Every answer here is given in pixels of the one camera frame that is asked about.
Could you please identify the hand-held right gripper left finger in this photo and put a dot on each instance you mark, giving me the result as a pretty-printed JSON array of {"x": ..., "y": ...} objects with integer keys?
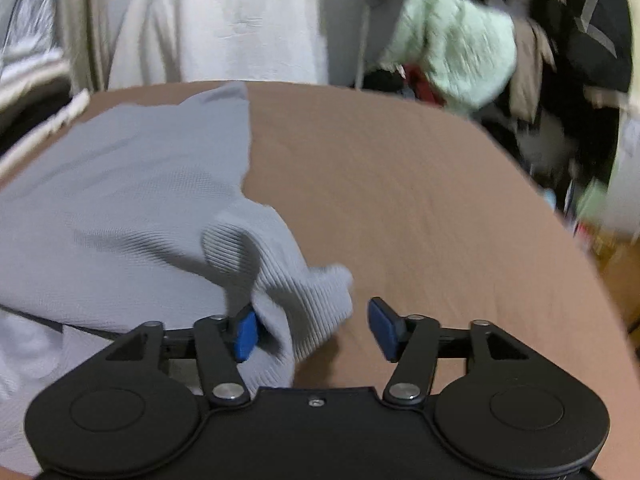
[{"x": 245, "y": 335}]

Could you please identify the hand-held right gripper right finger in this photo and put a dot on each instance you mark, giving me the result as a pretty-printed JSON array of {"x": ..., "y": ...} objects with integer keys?
[{"x": 382, "y": 327}]

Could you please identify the grey knit sweater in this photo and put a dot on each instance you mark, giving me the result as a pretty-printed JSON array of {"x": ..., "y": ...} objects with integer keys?
[{"x": 125, "y": 185}]

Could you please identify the brown sheet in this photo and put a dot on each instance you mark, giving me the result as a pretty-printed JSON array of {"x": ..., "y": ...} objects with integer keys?
[{"x": 400, "y": 185}]

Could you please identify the red garment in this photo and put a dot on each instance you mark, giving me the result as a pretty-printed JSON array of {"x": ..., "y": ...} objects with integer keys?
[{"x": 420, "y": 80}]

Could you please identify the white pole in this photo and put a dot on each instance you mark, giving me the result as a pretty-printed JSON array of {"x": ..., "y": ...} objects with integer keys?
[{"x": 361, "y": 60}]

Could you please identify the mint green fleece garment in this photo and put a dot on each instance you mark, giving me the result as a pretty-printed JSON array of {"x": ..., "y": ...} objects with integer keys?
[{"x": 460, "y": 45}]

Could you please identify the beige hanging garment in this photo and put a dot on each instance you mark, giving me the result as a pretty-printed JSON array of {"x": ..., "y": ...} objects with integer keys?
[{"x": 527, "y": 60}]

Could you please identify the white draped cloth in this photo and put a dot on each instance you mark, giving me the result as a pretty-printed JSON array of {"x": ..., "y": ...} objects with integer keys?
[{"x": 215, "y": 20}]

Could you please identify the grey hanging garment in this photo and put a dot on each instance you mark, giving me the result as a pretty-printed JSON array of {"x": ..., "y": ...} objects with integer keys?
[{"x": 390, "y": 10}]

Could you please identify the black hanging garment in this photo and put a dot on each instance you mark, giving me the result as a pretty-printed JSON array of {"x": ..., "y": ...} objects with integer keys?
[{"x": 600, "y": 70}]

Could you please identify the beige curtain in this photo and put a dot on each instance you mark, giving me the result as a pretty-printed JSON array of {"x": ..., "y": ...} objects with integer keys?
[{"x": 80, "y": 25}]

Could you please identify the silver foil sheet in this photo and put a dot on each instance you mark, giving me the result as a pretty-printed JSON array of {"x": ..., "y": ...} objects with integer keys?
[{"x": 25, "y": 10}]

